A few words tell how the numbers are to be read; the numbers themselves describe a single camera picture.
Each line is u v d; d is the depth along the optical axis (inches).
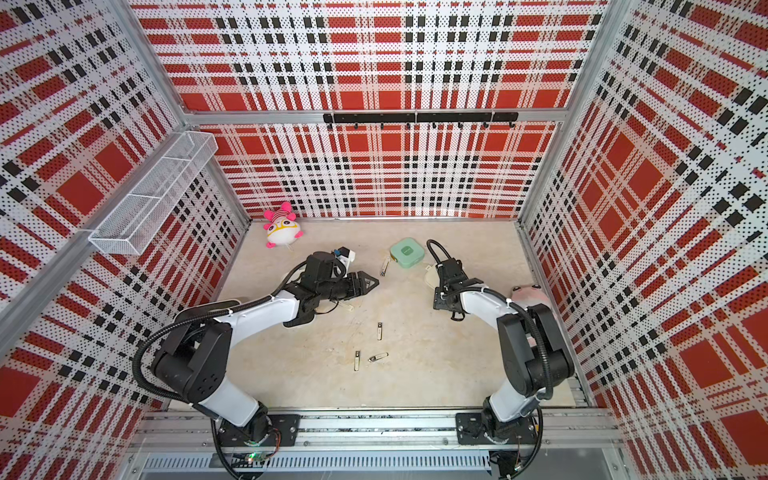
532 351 18.1
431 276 39.9
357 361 33.1
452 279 29.5
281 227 42.8
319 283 27.9
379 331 35.7
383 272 41.4
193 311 35.0
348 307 37.5
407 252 42.4
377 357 33.7
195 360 17.7
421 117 35.3
